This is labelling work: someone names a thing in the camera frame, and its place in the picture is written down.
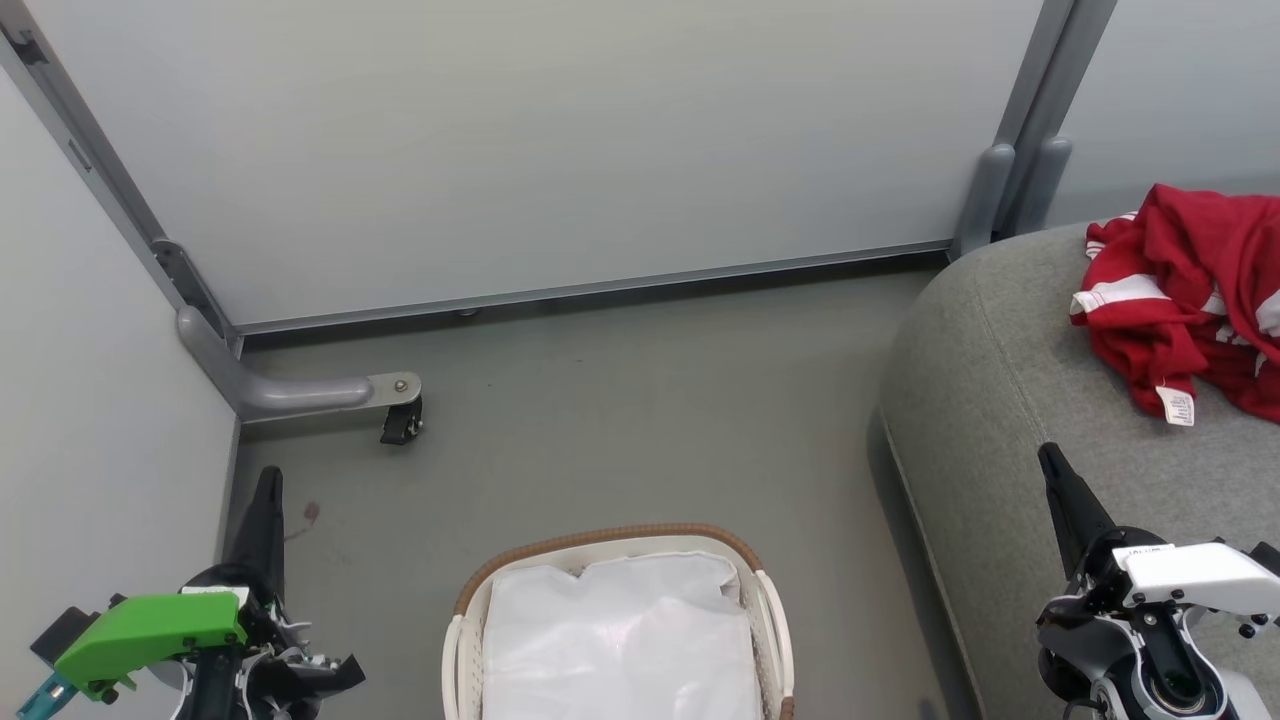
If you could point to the grey fabric sofa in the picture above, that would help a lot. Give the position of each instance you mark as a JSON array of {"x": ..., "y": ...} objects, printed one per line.
[{"x": 1000, "y": 400}]

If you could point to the black caster wheel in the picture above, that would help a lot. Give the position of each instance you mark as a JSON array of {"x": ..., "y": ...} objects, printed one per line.
[{"x": 400, "y": 425}]

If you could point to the red garment with white stripes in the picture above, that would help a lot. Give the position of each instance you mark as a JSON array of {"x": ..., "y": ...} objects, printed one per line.
[{"x": 1150, "y": 340}]

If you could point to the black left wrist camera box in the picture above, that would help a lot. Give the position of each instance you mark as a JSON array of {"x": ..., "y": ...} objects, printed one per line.
[{"x": 65, "y": 632}]

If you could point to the white basket liner cloth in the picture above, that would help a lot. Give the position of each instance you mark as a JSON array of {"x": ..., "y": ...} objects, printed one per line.
[{"x": 620, "y": 650}]

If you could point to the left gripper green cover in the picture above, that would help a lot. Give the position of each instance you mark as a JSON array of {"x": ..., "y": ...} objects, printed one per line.
[{"x": 150, "y": 630}]

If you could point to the white laundry basket brown rim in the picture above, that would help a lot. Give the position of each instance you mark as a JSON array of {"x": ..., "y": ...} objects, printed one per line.
[{"x": 460, "y": 660}]

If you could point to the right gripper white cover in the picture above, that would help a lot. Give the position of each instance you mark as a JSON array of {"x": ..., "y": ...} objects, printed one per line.
[{"x": 1190, "y": 575}]

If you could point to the grey partition bottom rail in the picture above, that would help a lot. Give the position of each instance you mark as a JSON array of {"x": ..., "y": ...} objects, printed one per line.
[{"x": 600, "y": 285}]

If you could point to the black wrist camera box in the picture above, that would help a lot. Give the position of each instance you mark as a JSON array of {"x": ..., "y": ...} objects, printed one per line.
[
  {"x": 1268, "y": 558},
  {"x": 65, "y": 632}
]

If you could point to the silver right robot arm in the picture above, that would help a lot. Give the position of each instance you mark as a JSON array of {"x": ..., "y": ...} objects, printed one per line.
[{"x": 1240, "y": 695}]

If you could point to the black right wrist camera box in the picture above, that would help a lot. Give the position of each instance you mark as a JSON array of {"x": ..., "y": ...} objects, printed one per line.
[{"x": 1268, "y": 558}]

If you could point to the grey partition frame post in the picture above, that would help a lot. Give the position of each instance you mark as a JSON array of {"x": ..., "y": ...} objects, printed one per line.
[
  {"x": 985, "y": 200},
  {"x": 1050, "y": 170},
  {"x": 100, "y": 160}
]

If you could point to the grey partition frame foot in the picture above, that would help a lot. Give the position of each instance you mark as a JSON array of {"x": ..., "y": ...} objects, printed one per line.
[{"x": 290, "y": 393}]

